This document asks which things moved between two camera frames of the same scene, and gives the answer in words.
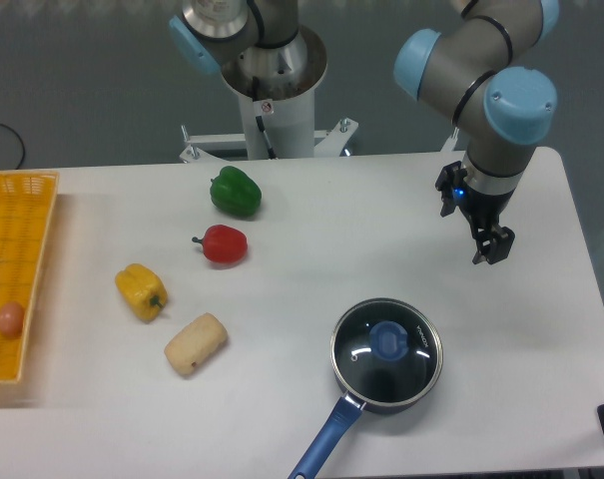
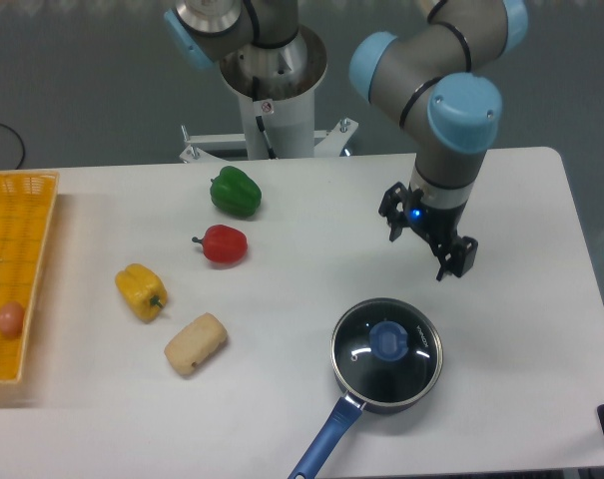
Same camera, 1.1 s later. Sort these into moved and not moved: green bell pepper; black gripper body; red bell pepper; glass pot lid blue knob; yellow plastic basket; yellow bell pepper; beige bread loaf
Moved: black gripper body
Not moved: glass pot lid blue knob; yellow plastic basket; green bell pepper; beige bread loaf; yellow bell pepper; red bell pepper
